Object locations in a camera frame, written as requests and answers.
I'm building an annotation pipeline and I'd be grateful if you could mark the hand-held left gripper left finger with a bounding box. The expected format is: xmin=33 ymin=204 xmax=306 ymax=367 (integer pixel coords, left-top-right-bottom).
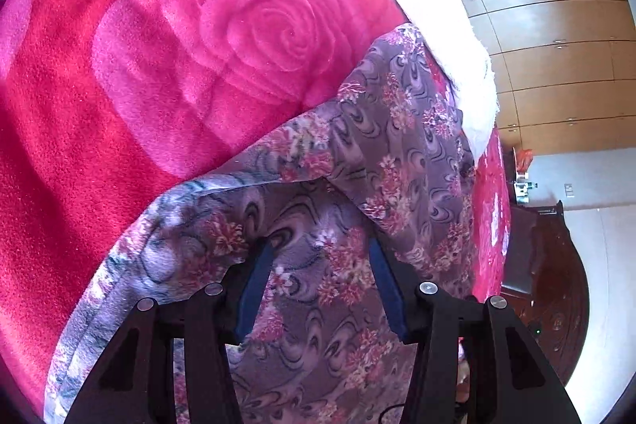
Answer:
xmin=64 ymin=238 xmax=274 ymax=424

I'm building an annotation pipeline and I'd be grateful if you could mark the light wooden wardrobe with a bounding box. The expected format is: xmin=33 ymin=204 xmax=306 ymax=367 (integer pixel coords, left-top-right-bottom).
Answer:
xmin=432 ymin=0 xmax=636 ymax=154

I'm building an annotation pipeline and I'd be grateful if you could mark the red rose print blanket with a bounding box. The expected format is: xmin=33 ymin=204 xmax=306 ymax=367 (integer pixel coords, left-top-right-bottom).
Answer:
xmin=0 ymin=0 xmax=512 ymax=410

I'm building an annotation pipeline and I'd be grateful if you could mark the purple floral fleece garment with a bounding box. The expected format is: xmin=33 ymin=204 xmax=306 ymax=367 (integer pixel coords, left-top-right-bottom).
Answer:
xmin=44 ymin=23 xmax=478 ymax=424

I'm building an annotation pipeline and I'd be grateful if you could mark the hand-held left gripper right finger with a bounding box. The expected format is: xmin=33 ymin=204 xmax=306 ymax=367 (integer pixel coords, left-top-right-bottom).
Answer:
xmin=368 ymin=238 xmax=582 ymax=424

